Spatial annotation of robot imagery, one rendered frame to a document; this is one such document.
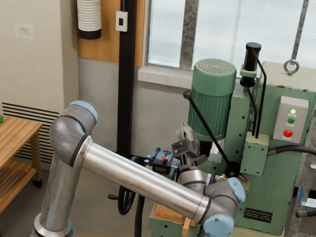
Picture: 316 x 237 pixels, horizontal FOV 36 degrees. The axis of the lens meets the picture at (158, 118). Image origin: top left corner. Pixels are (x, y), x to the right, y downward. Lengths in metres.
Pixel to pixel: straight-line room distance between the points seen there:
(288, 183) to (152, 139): 1.83
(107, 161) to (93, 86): 2.17
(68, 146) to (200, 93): 0.66
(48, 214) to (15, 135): 1.46
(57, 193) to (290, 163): 0.93
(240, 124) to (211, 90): 0.19
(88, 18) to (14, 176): 1.19
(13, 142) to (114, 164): 1.79
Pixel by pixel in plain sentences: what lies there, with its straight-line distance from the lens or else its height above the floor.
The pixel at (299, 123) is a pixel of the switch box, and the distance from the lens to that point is 1.89.
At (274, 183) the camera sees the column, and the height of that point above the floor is 1.08.
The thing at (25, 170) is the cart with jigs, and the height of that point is 0.18.
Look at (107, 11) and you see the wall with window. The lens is 3.42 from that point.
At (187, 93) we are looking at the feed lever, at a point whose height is 1.44.
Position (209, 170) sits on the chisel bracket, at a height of 1.02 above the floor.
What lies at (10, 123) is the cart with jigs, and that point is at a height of 0.53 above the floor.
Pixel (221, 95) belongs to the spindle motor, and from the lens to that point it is 1.97.
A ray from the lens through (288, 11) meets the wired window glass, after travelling 3.31.
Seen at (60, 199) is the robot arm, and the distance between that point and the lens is 1.89.
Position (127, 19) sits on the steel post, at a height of 1.22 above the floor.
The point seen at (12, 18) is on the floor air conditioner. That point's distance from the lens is 3.40.
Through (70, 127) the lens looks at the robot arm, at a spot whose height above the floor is 1.48.
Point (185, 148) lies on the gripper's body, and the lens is 1.79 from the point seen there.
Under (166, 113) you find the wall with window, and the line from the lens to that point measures 3.62.
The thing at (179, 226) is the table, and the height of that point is 0.89.
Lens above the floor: 2.31
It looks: 30 degrees down
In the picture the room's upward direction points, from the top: 4 degrees clockwise
